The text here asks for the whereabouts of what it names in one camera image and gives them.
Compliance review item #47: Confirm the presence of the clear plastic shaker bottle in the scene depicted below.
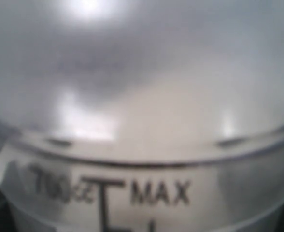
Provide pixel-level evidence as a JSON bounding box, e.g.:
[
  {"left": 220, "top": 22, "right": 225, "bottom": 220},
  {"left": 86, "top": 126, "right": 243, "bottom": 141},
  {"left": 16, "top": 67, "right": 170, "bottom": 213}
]
[{"left": 0, "top": 0, "right": 284, "bottom": 232}]

